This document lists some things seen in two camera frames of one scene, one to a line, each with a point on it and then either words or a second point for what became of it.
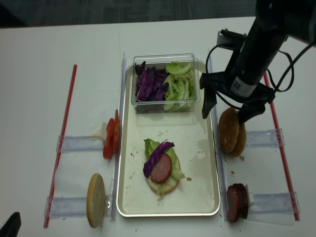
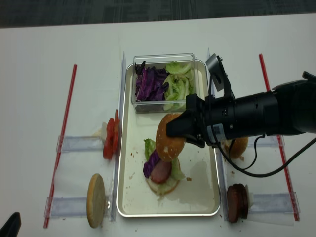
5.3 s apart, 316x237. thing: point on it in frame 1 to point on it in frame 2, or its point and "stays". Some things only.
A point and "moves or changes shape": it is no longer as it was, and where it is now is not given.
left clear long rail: x=118 y=169 stays
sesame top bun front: x=229 y=129 moves or changes shape
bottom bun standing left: x=96 y=200 stays
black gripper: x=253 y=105 to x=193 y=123
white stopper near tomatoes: x=103 y=131 stays
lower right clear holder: x=276 y=202 stays
